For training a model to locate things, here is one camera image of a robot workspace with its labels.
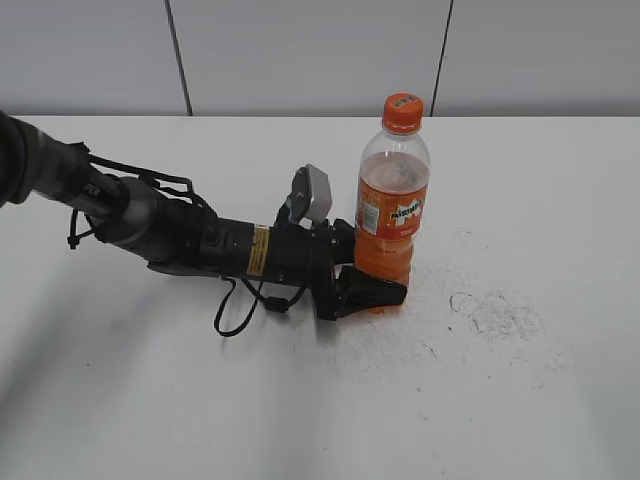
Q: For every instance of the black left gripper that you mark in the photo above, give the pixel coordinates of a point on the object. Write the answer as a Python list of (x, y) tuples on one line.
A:
[(307, 258)]

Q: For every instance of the orange soda plastic bottle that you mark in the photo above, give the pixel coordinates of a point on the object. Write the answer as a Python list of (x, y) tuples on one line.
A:
[(393, 180)]

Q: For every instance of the orange bottle cap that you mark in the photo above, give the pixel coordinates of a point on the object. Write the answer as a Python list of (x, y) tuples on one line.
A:
[(403, 113)]

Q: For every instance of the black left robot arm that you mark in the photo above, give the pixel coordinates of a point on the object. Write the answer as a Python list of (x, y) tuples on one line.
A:
[(160, 218)]

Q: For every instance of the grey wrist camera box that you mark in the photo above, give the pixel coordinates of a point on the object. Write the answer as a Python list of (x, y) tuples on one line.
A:
[(310, 196)]

